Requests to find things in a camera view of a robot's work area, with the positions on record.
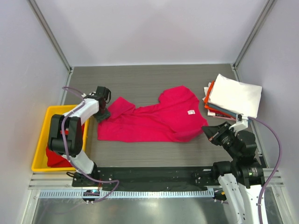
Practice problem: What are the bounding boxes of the white folded t-shirt on stack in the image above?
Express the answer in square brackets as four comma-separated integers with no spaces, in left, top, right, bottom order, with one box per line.
[207,74,262,118]

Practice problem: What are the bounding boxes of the red t-shirt in bin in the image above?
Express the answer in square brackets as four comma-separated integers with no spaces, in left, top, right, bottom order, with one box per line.
[45,125,85,168]

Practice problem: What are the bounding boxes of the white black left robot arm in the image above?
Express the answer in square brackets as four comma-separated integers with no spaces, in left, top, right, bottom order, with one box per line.
[48,96,110,187]

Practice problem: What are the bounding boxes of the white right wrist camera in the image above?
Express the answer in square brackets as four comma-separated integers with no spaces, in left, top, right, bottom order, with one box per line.
[229,114,250,132]

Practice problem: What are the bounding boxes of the left aluminium frame post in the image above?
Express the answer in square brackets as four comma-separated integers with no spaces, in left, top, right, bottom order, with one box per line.
[27,0,72,73]

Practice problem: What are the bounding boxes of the pink t-shirt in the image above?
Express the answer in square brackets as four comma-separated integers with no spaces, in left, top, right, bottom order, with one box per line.
[97,86,208,143]

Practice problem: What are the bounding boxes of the white folded t-shirt lower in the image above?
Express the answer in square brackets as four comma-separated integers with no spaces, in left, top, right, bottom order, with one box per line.
[203,81,214,103]

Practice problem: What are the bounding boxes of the aluminium frame post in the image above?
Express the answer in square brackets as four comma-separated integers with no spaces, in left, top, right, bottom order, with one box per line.
[27,0,72,73]
[232,0,277,70]

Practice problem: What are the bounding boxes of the yellow plastic bin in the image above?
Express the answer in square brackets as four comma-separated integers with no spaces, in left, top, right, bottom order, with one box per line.
[32,105,89,172]

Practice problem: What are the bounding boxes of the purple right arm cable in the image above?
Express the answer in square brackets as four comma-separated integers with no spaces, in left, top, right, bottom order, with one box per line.
[214,116,283,224]

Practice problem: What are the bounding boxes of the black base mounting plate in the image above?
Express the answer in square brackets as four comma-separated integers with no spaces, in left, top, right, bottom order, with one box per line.
[71,166,225,192]

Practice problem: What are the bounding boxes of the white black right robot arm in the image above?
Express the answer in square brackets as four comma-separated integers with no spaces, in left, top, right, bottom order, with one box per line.
[202,122,266,224]

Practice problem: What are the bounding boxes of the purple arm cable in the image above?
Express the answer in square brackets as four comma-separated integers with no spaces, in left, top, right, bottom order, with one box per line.
[214,116,283,224]
[61,86,121,210]

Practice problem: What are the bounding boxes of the white slotted cable duct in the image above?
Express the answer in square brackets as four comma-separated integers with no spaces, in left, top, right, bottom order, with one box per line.
[39,189,214,199]

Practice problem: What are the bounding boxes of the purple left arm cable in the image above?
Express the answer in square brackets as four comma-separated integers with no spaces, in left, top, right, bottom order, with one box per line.
[61,86,121,210]

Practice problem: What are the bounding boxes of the right aluminium frame post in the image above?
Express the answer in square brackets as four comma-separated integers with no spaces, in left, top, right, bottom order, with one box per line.
[232,0,277,70]

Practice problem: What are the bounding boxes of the orange folded t-shirt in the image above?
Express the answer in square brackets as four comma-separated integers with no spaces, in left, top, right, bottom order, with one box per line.
[203,81,236,120]

